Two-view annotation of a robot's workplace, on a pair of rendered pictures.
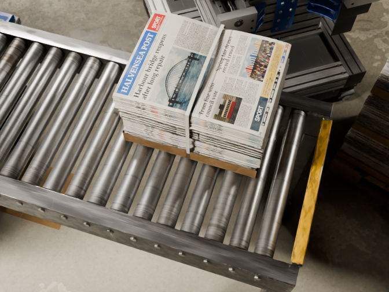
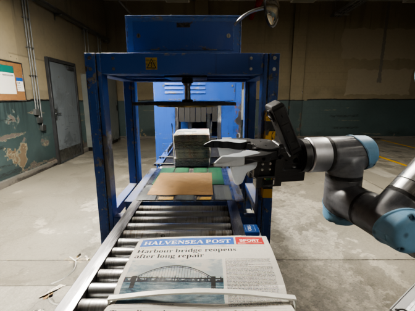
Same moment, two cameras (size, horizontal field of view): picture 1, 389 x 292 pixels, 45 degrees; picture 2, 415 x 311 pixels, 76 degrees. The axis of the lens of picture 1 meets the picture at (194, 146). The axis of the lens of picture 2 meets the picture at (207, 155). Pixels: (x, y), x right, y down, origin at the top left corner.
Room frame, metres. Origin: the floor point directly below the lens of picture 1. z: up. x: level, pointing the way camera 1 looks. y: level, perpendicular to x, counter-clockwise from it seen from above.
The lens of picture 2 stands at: (0.62, -0.37, 1.33)
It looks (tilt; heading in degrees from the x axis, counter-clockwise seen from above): 12 degrees down; 72
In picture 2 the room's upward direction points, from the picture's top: straight up
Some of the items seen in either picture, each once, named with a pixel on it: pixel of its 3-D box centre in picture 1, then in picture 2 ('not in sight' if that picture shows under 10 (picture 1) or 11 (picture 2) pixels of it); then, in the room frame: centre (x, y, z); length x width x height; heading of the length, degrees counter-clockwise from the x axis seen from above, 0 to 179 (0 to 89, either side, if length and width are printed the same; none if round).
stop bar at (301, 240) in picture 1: (313, 187); not in sight; (0.50, -0.31, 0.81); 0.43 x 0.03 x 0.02; 162
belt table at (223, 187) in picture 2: not in sight; (188, 187); (1.02, 1.29, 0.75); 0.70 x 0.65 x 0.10; 72
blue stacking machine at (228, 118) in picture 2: not in sight; (202, 116); (1.89, 3.86, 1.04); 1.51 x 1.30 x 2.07; 72
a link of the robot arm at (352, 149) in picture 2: not in sight; (346, 154); (1.08, 0.08, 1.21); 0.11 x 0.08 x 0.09; 172
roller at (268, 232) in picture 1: (281, 180); not in sight; (0.54, -0.24, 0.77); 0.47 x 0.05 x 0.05; 162
